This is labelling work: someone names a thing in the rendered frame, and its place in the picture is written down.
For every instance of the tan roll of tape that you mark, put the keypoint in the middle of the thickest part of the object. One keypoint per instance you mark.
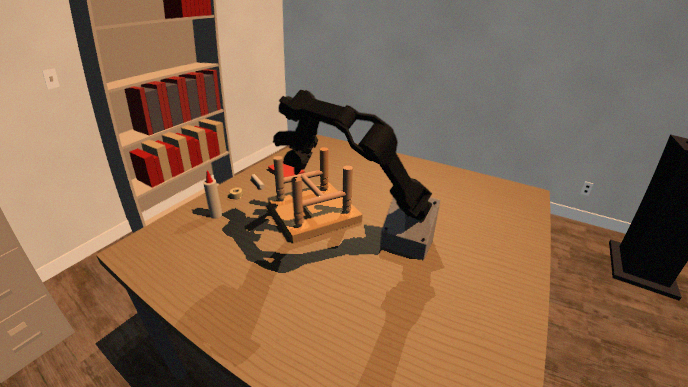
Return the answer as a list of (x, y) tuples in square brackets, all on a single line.
[(236, 195)]

